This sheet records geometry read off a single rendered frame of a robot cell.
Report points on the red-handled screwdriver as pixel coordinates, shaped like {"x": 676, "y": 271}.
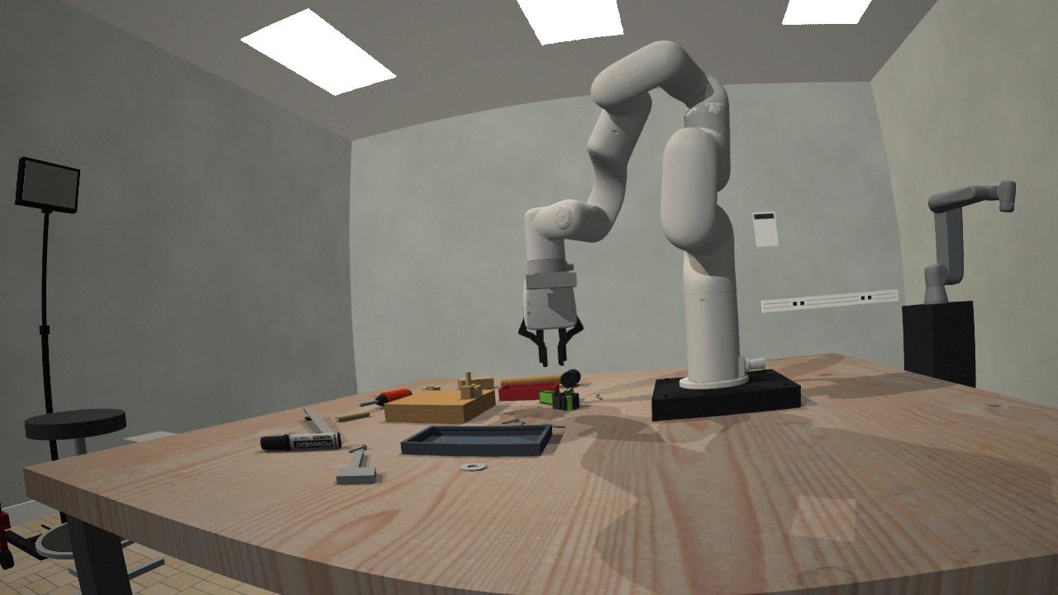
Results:
{"x": 388, "y": 397}

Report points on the red open-top tray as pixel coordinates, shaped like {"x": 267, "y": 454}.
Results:
{"x": 513, "y": 392}

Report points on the light brown wooden board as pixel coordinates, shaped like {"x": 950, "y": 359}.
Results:
{"x": 440, "y": 406}

